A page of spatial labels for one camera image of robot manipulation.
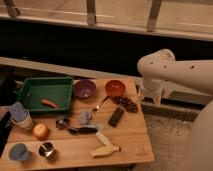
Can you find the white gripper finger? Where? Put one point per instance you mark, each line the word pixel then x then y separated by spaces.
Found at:
pixel 157 100
pixel 140 98

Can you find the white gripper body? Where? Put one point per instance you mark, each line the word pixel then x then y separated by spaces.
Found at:
pixel 150 88

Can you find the black eraser block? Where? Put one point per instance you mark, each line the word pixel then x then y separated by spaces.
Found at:
pixel 115 117

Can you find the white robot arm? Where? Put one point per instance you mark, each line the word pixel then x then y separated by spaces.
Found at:
pixel 161 65

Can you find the dark grape bunch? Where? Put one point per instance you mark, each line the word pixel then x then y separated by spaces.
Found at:
pixel 127 103

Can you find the orange bowl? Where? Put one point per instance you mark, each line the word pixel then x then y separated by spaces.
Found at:
pixel 115 88

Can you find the metal spoon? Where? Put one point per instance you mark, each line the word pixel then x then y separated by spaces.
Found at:
pixel 97 107

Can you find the purple bowl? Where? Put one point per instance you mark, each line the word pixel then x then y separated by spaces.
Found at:
pixel 84 89

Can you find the grey blue cloth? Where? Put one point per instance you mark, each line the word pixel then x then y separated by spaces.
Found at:
pixel 86 120

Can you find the green plastic tray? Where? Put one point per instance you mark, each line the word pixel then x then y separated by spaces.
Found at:
pixel 56 89

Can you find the red sausage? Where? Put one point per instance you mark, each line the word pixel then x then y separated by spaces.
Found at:
pixel 49 103

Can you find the orange apple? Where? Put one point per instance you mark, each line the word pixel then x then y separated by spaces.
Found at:
pixel 40 131

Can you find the metal cup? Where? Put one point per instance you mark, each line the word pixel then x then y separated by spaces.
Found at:
pixel 47 150

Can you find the white cup with blue cloth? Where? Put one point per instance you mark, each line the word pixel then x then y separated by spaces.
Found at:
pixel 20 116

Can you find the white knife handle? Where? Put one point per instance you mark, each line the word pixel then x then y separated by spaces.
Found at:
pixel 103 139

